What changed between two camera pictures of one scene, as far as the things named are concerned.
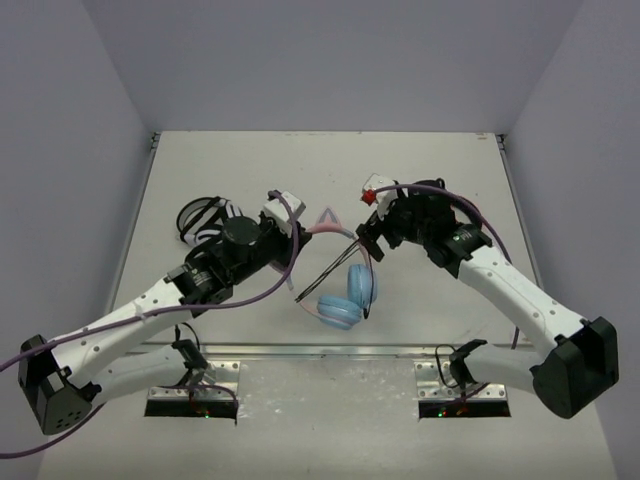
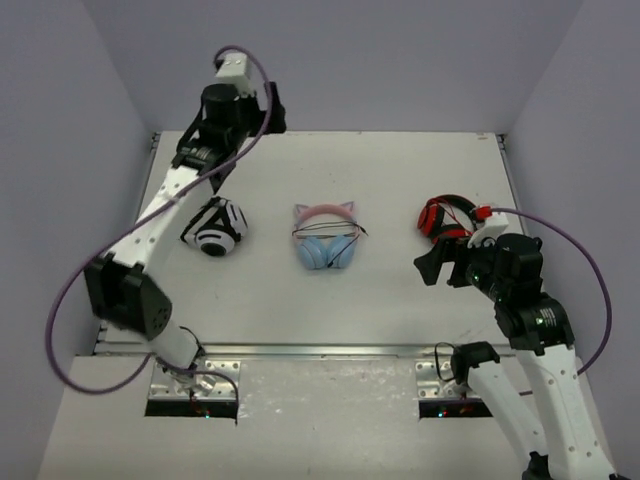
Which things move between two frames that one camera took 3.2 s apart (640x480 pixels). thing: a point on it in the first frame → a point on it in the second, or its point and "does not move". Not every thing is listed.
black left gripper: [295, 239] → [273, 116]
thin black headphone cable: [342, 256] → [332, 224]
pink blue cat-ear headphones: [362, 285] → [327, 235]
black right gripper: [399, 204] → [430, 263]
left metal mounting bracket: [218, 381] does not move
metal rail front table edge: [293, 350] does not move
